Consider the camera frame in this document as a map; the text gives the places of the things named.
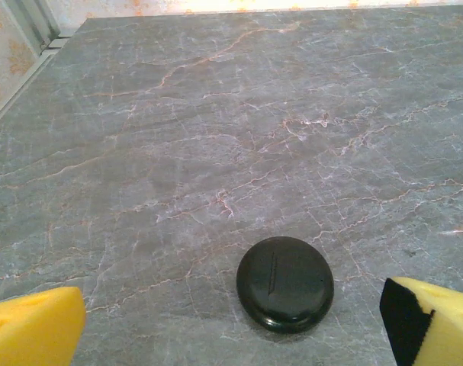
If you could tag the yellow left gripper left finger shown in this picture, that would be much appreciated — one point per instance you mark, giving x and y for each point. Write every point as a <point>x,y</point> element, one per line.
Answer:
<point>33,331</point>

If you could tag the black round earbud charging case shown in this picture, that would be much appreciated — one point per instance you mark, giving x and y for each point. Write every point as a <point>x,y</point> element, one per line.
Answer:
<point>284,286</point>

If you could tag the aluminium frame upright post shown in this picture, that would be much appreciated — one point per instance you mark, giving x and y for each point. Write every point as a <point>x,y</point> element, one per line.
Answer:
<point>33,19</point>

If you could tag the aluminium frame side rail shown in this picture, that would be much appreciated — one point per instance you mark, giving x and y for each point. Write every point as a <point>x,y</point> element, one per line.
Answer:
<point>21,84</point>

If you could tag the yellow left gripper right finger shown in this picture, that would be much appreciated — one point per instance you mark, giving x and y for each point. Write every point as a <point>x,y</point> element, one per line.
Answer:
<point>444,328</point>

